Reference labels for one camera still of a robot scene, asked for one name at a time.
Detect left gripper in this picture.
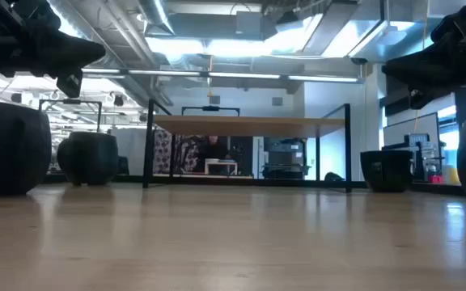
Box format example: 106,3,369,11
0,0,107,99

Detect black pot mid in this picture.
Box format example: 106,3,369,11
57,131,120,188

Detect large black pot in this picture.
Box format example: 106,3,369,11
0,99,53,198

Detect white partition board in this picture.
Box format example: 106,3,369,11
383,112,441,151

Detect equipment rack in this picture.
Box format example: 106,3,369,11
394,133,447,183

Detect yellow container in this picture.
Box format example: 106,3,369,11
443,165,462,186

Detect black tapered cup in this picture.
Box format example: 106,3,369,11
359,150,414,194

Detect patterned fabric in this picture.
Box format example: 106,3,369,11
153,129,200,175

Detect black equipment cabinet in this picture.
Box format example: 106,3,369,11
262,137,311,180

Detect person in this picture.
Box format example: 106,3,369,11
195,135,231,175

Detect long ceiling light bar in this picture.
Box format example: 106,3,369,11
81,67,366,85

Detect small white table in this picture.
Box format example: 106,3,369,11
204,158,239,176

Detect silver spiral duct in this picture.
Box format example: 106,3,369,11
46,0,165,107

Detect round silver ceiling duct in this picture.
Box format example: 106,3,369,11
138,0,176,36

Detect white partition wall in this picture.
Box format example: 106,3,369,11
110,128,148,176

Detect black gantry frame with camera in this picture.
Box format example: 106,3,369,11
181,105,241,117

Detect wooden shelf black metal frame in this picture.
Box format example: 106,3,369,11
142,99,354,194

